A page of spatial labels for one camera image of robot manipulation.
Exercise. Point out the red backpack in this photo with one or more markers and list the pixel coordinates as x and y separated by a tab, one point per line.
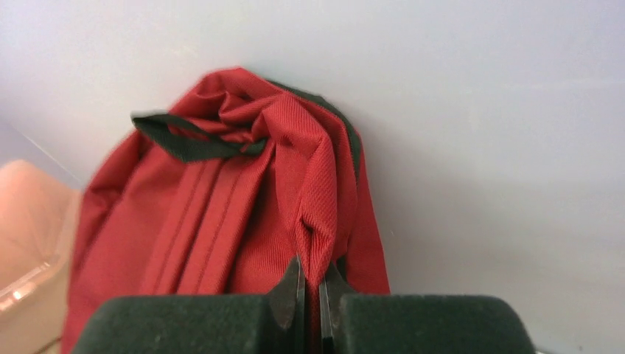
296	186

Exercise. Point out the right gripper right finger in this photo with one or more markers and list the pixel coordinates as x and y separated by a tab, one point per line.
353	322

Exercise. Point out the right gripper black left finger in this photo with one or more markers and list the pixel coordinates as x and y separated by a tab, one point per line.
232	323

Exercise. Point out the pink translucent storage box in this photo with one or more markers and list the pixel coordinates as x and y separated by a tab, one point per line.
38	222

